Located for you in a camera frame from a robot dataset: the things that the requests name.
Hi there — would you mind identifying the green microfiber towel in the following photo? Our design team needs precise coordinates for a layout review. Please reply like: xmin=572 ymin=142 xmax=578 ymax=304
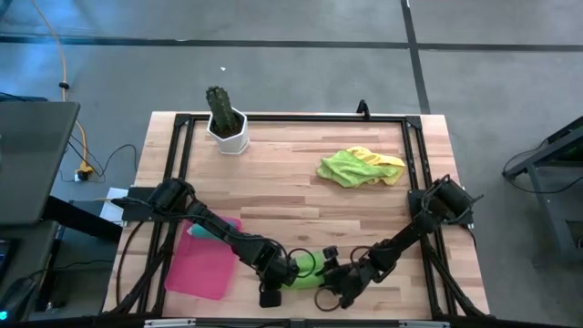
xmin=281 ymin=251 xmax=328 ymax=290
xmin=316 ymin=149 xmax=400 ymax=190

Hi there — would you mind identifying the white paper sheet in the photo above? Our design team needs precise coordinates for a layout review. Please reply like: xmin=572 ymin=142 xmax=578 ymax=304
xmin=98 ymin=186 xmax=131 ymax=228

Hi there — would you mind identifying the black rounded device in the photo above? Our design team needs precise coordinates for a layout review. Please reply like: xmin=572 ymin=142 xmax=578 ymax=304
xmin=0 ymin=276 xmax=37 ymax=323

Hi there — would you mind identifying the grey metal table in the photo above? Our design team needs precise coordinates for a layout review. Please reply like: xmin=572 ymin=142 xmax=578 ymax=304
xmin=502 ymin=116 xmax=583 ymax=266

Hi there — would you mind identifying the pink tray mat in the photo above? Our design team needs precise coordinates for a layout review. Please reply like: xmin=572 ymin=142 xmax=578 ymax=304
xmin=164 ymin=216 xmax=243 ymax=302

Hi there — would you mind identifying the dark grey desk top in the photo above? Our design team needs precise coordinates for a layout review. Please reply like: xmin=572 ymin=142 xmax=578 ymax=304
xmin=0 ymin=100 xmax=82 ymax=228

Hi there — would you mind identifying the silver bracket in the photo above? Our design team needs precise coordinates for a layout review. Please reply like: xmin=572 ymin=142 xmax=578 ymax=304
xmin=398 ymin=320 xmax=451 ymax=328
xmin=144 ymin=318 xmax=197 ymax=328

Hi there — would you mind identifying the teal microfiber towel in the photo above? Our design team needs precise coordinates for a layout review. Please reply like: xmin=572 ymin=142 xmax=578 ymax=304
xmin=186 ymin=222 xmax=220 ymax=241

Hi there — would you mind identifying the yellow extension cord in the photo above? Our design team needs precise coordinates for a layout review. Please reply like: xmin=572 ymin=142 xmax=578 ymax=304
xmin=29 ymin=0 xmax=96 ymax=182

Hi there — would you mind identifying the white hexagonal plant pot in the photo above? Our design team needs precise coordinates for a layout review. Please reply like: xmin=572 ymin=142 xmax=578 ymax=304
xmin=206 ymin=108 xmax=251 ymax=157

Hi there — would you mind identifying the black triangular bracket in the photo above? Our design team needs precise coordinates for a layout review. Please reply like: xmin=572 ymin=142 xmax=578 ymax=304
xmin=355 ymin=98 xmax=373 ymax=121

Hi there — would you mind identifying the thin black floor cable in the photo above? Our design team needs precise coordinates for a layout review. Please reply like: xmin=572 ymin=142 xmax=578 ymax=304
xmin=58 ymin=136 xmax=140 ymax=184

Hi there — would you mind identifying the green cactus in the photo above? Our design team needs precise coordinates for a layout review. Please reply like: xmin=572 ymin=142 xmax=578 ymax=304
xmin=204 ymin=85 xmax=239 ymax=134

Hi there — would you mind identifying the yellow microfiber towel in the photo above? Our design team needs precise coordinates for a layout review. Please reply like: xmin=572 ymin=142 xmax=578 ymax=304
xmin=345 ymin=145 xmax=407 ymax=187

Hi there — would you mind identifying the black aluminium table frame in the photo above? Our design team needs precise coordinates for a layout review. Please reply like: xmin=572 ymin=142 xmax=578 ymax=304
xmin=105 ymin=112 xmax=492 ymax=320

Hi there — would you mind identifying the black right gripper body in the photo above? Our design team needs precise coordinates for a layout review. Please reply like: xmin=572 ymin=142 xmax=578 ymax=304
xmin=325 ymin=261 xmax=379 ymax=304

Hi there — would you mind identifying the black desk beam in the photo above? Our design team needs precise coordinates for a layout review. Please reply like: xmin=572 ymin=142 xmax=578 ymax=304
xmin=43 ymin=195 xmax=124 ymax=243

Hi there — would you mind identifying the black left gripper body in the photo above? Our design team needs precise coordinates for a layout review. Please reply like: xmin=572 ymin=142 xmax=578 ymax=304
xmin=261 ymin=252 xmax=300 ymax=291

